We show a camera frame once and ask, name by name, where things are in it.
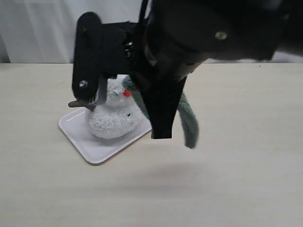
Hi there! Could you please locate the white backdrop curtain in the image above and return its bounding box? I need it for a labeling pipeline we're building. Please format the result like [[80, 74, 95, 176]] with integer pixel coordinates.
[[0, 0, 303, 63]]

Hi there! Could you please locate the white plush snowman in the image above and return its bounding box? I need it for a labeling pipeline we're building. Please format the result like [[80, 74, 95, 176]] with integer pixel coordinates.
[[68, 75, 145, 140]]

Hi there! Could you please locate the green knitted scarf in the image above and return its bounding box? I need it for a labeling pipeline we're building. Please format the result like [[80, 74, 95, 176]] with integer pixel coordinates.
[[121, 75, 199, 149]]

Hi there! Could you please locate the white rectangular tray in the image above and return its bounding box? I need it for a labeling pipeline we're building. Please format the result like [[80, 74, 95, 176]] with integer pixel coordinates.
[[58, 107, 152, 165]]

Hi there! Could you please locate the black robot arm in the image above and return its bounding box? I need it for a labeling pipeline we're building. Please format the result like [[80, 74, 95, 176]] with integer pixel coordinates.
[[102, 0, 303, 139]]

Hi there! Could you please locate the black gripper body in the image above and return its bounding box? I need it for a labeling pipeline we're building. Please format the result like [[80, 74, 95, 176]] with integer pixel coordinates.
[[101, 22, 165, 95]]

